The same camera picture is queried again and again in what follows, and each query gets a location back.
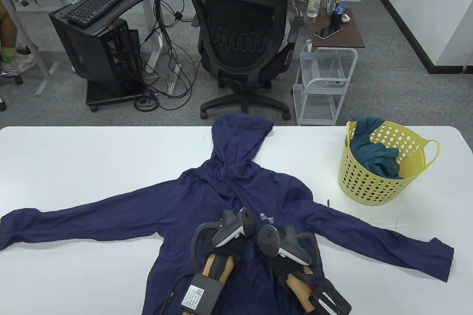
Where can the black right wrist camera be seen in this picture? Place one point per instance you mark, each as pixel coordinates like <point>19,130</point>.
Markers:
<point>330,298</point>

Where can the black smartphone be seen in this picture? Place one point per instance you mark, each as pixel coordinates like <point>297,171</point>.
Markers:
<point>327,32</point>

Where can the person's left forearm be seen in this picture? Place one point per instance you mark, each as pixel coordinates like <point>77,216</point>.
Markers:
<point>218,269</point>

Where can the navy blue clothes jacket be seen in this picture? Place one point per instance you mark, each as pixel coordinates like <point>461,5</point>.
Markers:
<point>236,182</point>

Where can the grey left hand controller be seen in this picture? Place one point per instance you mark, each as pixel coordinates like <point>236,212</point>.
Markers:
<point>232,228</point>

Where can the blue cap soda bottle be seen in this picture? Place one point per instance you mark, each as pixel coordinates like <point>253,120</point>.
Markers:
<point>338,6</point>

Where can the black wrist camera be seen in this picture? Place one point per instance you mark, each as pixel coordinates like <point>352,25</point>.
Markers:
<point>330,298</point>
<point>201,293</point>

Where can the black mesh office chair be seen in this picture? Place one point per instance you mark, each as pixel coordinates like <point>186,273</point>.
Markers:
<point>240,71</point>

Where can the chrome chair base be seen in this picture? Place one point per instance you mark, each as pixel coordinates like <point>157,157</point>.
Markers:
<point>14,79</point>

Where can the person's right hand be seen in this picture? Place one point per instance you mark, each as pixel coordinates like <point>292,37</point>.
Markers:
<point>284,267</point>

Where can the person's left hand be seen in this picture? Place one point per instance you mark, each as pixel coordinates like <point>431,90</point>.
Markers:
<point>236,246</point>

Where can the black rolling computer platform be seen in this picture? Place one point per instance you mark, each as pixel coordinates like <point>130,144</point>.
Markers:
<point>99,95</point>

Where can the person's right forearm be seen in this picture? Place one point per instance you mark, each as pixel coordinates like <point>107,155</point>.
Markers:
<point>301,291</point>

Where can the yellow perforated plastic basket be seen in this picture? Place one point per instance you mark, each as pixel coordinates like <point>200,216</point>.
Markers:
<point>373,189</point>

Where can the black computer tower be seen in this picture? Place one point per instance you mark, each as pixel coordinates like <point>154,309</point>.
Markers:
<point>81,49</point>

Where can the brown side table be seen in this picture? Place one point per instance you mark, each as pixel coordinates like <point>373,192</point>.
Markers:
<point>351,32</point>

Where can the black keyboard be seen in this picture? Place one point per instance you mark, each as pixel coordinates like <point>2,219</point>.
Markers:
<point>98,3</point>

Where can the grey hand controller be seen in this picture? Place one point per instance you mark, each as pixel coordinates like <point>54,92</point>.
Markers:
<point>273,241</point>
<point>232,228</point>

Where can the grey right hand controller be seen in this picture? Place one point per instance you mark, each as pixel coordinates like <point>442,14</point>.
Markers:
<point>273,241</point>

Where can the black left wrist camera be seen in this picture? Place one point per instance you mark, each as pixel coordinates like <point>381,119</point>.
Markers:
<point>201,293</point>

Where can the teal zipper clothes jacket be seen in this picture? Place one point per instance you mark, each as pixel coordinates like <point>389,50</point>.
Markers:
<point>373,152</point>

